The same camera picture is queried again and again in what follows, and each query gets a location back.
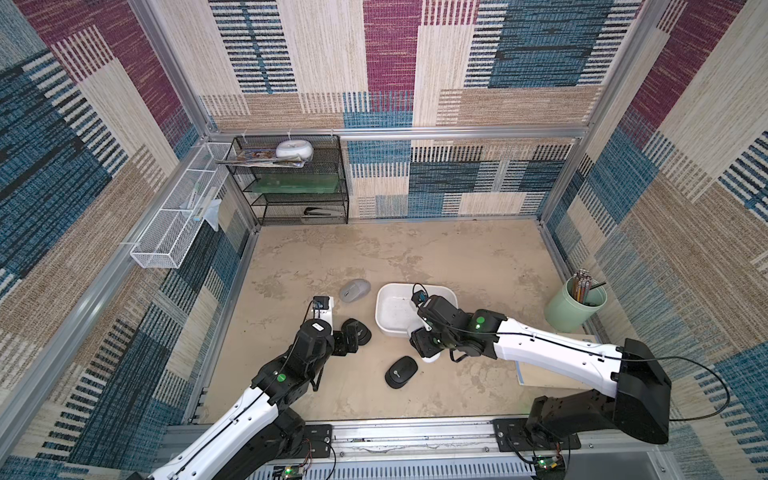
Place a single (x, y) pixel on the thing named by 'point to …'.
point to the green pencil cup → (574, 304)
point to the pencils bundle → (582, 285)
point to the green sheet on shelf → (302, 183)
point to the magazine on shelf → (262, 157)
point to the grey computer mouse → (354, 290)
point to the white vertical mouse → (431, 359)
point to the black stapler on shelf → (321, 211)
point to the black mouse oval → (400, 371)
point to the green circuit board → (292, 472)
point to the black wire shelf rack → (288, 209)
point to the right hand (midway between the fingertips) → (418, 333)
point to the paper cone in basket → (211, 213)
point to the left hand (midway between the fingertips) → (342, 321)
